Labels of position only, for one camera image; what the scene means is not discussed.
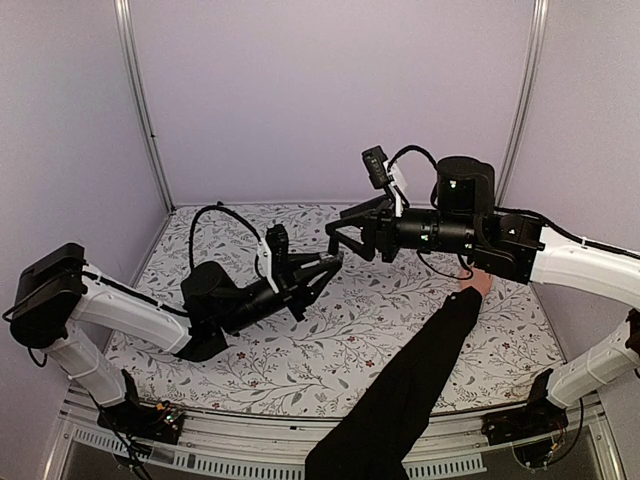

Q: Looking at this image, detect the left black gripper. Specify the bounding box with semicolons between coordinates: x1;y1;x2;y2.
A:
218;252;342;337

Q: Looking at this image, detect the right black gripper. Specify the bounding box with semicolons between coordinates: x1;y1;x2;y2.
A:
324;194;478;263

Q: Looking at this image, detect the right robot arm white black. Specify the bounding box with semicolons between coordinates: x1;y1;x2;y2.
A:
325;149;639;436

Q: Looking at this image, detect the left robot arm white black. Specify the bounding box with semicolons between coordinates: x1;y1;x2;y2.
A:
3;225;343;434

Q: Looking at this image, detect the black sleeved forearm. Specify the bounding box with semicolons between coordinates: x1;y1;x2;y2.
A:
304;287;483;479

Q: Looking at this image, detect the person's bare hand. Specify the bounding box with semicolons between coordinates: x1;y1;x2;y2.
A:
459;268;493;298

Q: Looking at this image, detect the floral patterned table mat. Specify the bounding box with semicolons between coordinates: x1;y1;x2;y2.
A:
106;205;564;417

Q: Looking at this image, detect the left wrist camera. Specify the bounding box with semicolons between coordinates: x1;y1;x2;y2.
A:
257;224;289;294

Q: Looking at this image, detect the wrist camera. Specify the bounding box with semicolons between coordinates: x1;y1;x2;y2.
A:
361;146;410;217
257;224;289;294

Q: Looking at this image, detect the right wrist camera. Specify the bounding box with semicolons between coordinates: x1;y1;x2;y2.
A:
361;146;410;217

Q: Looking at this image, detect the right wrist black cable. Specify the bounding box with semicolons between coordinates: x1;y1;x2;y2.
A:
389;144;440;176

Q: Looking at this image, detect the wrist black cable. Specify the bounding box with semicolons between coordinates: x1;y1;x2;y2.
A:
389;144;440;176
189;203;264;271

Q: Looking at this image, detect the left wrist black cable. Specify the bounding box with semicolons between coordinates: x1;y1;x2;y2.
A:
189;203;264;271

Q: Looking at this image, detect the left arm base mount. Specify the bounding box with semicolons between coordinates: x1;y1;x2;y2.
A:
97;369;184;445

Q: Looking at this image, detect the front aluminium rail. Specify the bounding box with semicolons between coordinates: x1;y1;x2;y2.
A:
44;389;626;480

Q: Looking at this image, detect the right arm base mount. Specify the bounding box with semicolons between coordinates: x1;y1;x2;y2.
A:
481;369;569;469

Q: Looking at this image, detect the right aluminium frame post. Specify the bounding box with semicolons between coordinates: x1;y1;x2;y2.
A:
496;0;549;206

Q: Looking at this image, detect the aluminium frame post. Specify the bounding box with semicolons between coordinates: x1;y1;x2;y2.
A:
113;0;176;214
496;0;549;206

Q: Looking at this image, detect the left aluminium frame post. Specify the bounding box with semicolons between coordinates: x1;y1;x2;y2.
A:
113;0;176;214

